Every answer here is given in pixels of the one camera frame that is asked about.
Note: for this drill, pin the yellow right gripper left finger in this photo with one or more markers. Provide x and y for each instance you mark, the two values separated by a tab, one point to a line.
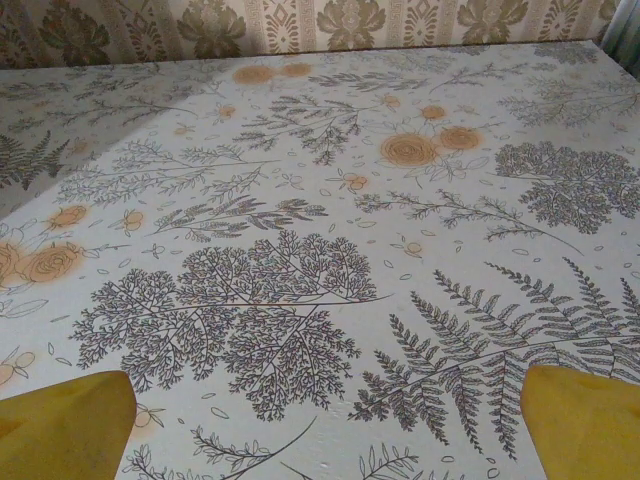
60	430

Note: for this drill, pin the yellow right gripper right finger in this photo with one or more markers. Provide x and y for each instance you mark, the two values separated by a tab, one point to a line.
585	430

